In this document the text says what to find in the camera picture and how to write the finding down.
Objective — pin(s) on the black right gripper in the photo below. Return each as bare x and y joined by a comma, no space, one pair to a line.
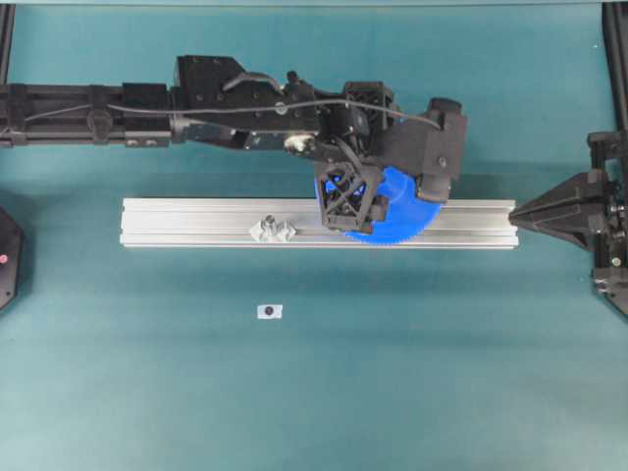
602,189

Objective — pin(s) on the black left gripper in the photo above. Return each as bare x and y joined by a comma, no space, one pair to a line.
351,155

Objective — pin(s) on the large blue plastic gear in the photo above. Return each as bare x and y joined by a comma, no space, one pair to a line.
407,216

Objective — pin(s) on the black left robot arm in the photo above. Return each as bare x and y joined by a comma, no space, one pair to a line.
214,100

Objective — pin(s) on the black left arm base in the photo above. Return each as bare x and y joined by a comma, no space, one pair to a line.
12,238

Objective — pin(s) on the white sticker with dark dot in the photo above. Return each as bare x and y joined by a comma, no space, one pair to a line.
270,312

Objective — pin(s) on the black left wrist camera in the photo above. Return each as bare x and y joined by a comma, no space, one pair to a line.
373,93

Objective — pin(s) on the steel shaft mid rail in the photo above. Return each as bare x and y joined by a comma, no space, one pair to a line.
270,230

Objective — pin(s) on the silver aluminium extrusion rail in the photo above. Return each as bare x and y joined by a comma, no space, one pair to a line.
225,223

